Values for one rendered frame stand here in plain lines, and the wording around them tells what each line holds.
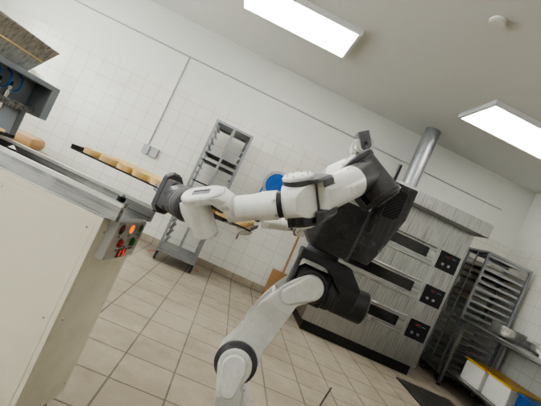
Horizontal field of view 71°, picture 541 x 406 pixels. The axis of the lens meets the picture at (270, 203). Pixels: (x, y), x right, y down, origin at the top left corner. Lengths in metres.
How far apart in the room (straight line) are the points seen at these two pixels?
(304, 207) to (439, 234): 4.11
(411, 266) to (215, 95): 3.38
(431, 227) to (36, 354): 4.24
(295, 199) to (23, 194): 0.90
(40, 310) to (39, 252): 0.18
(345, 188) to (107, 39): 5.28
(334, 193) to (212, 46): 4.93
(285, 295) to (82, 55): 5.18
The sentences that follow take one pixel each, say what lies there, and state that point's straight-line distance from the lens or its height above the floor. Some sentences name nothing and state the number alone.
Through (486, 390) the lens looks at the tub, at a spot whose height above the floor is 0.31.
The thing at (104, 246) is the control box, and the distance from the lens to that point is 1.36.
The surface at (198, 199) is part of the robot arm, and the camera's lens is 0.92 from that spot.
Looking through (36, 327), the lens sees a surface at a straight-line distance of 1.45.
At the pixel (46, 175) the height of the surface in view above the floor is 0.88.
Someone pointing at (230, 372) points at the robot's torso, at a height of 0.56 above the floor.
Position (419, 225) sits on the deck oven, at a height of 1.68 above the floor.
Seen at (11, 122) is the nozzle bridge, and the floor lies 0.95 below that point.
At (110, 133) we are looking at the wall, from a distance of 5.67.
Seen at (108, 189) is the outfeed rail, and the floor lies 0.89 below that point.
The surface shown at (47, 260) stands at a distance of 1.40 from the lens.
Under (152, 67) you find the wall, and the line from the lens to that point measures 5.74.
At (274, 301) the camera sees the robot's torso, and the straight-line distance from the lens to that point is 1.28.
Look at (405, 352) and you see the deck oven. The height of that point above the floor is 0.25.
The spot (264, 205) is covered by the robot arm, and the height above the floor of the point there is 1.08.
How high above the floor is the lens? 1.07
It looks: 1 degrees up
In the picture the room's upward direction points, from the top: 25 degrees clockwise
